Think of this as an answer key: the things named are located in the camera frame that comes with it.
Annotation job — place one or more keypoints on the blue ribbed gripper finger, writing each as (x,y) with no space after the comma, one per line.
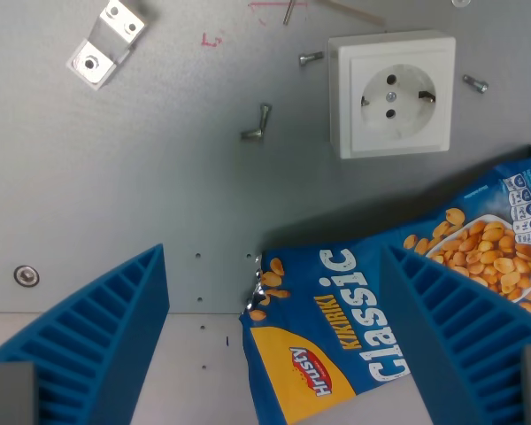
(464,336)
(84,336)

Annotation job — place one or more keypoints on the countersunk bolt in plate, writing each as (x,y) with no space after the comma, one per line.
(26,275)

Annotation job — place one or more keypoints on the blue peanut snack bag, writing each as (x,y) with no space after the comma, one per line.
(332,336)

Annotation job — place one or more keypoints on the silver hex socket screw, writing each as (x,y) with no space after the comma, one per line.
(476,83)
(264,116)
(252,134)
(311,58)

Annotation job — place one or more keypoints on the clear plastic washer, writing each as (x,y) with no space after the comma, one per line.
(460,2)

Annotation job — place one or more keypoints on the wooden stick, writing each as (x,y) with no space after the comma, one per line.
(351,11)

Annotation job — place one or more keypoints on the thin metal pin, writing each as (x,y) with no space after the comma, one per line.
(289,11)

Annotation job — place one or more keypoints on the white wall power socket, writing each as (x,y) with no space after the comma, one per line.
(391,94)

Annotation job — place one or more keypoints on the metal angle bracket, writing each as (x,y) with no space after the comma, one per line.
(106,42)

